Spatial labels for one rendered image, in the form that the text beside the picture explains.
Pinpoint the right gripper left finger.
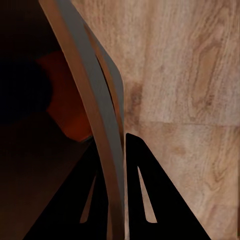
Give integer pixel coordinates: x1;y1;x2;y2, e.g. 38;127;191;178
23;140;109;240

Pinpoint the trash can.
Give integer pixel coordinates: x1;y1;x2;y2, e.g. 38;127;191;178
0;0;125;240

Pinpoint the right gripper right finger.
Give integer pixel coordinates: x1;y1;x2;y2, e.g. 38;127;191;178
125;133;211;240

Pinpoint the can of soda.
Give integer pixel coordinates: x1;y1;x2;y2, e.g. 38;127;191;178
28;45;94;145
0;56;51;128

